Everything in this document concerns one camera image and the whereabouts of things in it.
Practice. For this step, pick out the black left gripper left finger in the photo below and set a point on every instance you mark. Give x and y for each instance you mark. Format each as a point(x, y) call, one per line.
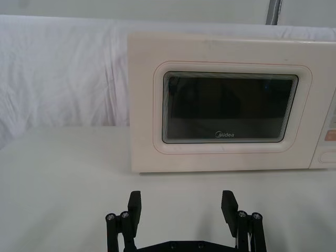
point(134, 210)

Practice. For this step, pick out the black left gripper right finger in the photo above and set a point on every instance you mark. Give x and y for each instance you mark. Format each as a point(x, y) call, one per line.
point(229, 210)

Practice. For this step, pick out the cream microwave oven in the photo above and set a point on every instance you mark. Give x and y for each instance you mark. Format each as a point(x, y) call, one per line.
point(141, 105)

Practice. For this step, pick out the cream oven control panel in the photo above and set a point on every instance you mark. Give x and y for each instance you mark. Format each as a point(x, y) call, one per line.
point(328, 126)

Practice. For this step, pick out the wrinkled white draped cloth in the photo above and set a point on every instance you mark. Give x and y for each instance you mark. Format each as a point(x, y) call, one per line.
point(65, 78)

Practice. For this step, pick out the grey striped post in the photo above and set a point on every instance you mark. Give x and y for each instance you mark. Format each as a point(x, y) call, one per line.
point(273, 11)

